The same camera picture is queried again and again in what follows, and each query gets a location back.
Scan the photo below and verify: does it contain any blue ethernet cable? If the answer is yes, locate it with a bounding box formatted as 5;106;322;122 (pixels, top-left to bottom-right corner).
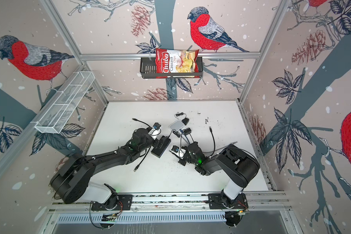
182;135;198;147

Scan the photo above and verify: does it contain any black power adapter with cable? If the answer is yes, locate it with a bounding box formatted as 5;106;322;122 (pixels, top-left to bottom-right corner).
175;112;190;125

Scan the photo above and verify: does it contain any black ethernet cable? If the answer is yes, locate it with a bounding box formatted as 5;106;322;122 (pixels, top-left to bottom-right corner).
131;117;153;172
178;126;217;159

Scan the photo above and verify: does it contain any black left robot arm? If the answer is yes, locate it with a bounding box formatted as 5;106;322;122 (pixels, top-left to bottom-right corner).
49;127;161;210

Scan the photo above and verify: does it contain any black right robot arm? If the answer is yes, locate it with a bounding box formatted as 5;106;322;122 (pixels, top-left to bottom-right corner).
170;142;260;211

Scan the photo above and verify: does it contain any red cassava chips bag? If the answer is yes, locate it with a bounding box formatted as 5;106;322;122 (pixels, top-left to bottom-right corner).
155;48;202;78

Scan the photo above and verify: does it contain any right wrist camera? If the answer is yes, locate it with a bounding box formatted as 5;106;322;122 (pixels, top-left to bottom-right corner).
170;145;184;159

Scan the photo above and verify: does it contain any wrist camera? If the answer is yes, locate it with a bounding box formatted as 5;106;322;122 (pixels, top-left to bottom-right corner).
170;145;184;159
149;122;161;139

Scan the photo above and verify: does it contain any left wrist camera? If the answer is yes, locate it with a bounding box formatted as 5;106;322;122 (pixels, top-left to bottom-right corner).
149;122;161;139

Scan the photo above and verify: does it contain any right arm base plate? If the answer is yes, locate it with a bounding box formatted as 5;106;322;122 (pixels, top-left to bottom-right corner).
208;193;249;211

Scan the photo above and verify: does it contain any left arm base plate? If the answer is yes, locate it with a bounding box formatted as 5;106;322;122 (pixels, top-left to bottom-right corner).
91;194;133;211

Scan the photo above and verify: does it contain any black wall basket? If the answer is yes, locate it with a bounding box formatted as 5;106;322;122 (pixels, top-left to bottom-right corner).
140;57;203;79

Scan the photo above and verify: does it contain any white wire mesh shelf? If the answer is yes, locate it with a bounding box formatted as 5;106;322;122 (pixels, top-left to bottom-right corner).
35;71;95;134

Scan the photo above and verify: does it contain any aluminium mounting rail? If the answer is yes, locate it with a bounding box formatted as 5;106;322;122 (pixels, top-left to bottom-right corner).
48;191;293;214

